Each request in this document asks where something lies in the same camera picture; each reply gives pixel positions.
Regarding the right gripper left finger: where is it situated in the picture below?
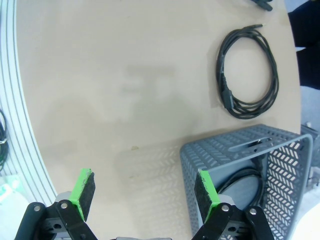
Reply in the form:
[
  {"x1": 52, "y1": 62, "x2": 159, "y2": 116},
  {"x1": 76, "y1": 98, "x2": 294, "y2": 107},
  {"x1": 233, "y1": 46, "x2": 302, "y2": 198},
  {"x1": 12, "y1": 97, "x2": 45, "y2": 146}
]
[{"x1": 14, "y1": 168, "x2": 101, "y2": 240}]

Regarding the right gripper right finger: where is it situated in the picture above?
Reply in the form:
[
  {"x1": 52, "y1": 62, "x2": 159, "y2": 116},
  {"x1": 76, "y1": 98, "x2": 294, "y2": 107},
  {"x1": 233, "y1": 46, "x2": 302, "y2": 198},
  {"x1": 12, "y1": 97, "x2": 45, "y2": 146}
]
[{"x1": 192, "y1": 169, "x2": 275, "y2": 240}]

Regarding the black power cable with plug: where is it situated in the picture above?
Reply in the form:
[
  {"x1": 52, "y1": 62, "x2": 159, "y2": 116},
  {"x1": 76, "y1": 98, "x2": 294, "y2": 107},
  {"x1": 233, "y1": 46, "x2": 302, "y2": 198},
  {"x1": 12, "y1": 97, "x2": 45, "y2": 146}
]
[{"x1": 216, "y1": 159, "x2": 267, "y2": 209}]

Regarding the thin black cable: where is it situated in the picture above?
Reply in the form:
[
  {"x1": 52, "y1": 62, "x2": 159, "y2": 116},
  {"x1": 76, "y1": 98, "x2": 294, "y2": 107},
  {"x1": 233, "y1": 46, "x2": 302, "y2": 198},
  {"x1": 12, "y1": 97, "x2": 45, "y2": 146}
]
[{"x1": 215, "y1": 22, "x2": 280, "y2": 120}]

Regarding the grey plastic lattice basket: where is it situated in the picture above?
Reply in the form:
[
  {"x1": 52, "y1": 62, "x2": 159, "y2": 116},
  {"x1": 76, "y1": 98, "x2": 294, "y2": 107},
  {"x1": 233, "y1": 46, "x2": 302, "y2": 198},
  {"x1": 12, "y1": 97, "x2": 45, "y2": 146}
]
[{"x1": 179, "y1": 123, "x2": 315, "y2": 236}]

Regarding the aluminium table edge rail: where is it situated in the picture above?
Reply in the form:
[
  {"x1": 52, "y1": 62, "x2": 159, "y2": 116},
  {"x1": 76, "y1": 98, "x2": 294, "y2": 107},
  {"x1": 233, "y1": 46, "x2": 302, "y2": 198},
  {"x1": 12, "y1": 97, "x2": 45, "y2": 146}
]
[{"x1": 0, "y1": 0, "x2": 59, "y2": 202}]

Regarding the tangled black cable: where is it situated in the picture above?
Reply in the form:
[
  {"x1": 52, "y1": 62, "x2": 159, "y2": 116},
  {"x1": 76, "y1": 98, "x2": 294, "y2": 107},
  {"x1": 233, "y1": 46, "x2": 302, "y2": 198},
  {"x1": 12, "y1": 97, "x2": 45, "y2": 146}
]
[{"x1": 249, "y1": 0, "x2": 275, "y2": 12}]

